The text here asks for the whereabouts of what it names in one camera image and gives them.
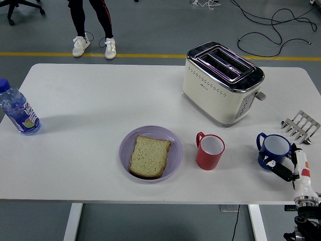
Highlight white floor cables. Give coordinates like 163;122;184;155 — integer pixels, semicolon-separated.
189;0;221;11

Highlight silver metal toast rack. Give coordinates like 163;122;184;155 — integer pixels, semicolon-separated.
280;110;321;146

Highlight grey box under table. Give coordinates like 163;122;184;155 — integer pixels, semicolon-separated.
219;204;241;213

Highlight long black floor cable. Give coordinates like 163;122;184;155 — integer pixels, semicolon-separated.
229;0;321;58

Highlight purple plastic plate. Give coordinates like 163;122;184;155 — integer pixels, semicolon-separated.
118;125;184;185

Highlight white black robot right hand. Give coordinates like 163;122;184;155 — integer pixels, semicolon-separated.
259;143;316;199

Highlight slice of toast bread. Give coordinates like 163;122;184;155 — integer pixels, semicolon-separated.
128;135;173;180

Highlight person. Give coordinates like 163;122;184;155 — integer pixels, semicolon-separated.
67;0;117;60

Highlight cream chrome two-slot toaster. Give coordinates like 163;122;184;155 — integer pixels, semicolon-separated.
182;41;267;128

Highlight white table leg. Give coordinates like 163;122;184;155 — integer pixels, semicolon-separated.
62;202;84;241
247;204;268;241

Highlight black cable under table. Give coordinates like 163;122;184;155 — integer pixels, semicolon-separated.
230;204;241;241

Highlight red cup white inside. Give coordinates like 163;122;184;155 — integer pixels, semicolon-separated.
195;131;226;171

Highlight clear bottle blue cap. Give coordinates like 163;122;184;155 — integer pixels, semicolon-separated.
0;78;42;136

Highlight black office chair base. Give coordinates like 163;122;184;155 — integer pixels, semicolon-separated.
0;0;46;26

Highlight blue cup white inside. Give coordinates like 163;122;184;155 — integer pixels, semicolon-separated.
256;132;293;173

